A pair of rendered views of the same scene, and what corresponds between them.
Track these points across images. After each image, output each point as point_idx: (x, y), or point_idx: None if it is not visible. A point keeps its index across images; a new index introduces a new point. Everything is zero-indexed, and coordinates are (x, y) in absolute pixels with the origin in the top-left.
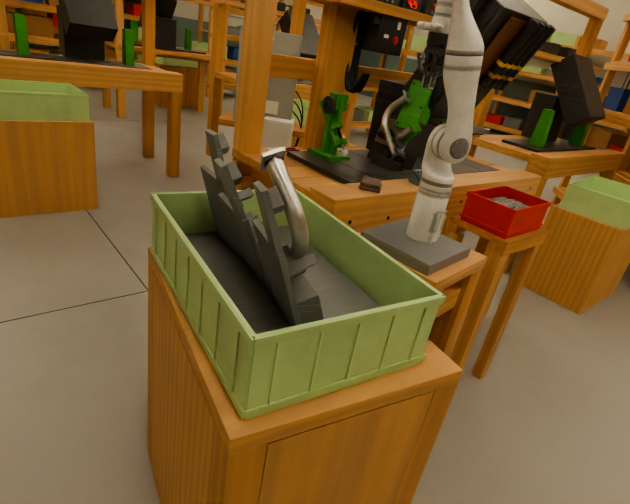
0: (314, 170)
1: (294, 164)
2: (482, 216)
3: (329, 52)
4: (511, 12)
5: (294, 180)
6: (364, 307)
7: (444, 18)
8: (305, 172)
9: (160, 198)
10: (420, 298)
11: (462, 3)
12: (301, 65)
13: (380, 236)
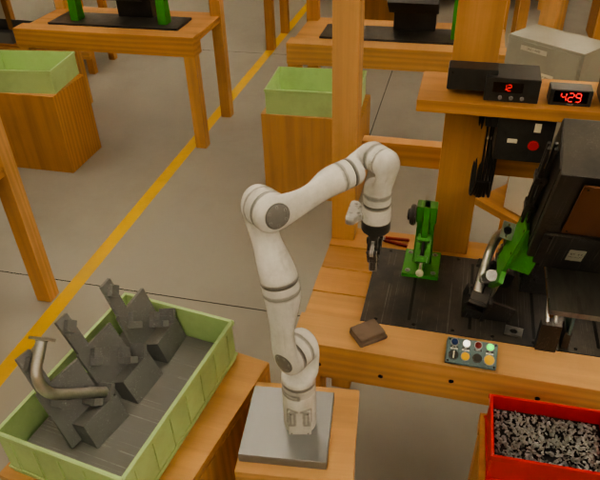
0: (368, 284)
1: (361, 269)
2: (488, 435)
3: (441, 148)
4: (587, 179)
5: (315, 294)
6: None
7: (364, 209)
8: (350, 285)
9: (129, 297)
10: (104, 470)
11: (251, 242)
12: (420, 153)
13: (259, 400)
